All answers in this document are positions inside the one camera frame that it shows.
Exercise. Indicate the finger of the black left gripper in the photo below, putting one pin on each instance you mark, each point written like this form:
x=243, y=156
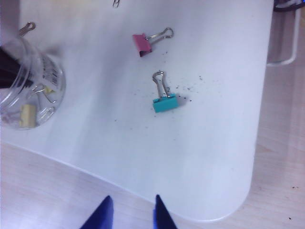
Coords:
x=7, y=63

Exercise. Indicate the blue binder clip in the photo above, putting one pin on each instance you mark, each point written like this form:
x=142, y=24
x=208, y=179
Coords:
x=25, y=31

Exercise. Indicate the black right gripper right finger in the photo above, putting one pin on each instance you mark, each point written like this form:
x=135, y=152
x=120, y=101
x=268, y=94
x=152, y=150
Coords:
x=162, y=218

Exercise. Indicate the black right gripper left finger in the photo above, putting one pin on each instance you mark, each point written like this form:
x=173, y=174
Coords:
x=102, y=217

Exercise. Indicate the silver paper clip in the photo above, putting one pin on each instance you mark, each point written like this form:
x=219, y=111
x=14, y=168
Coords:
x=115, y=5

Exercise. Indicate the teal binder clip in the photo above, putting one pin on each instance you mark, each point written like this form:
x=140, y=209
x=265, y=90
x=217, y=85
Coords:
x=165, y=105

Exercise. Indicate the pink binder clip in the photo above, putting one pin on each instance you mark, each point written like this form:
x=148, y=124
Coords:
x=142, y=44

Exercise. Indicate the round transparent plastic box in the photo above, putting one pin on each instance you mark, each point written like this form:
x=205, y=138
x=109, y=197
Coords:
x=47, y=71

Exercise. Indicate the white desk riser board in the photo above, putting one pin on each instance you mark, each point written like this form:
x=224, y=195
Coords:
x=190, y=155

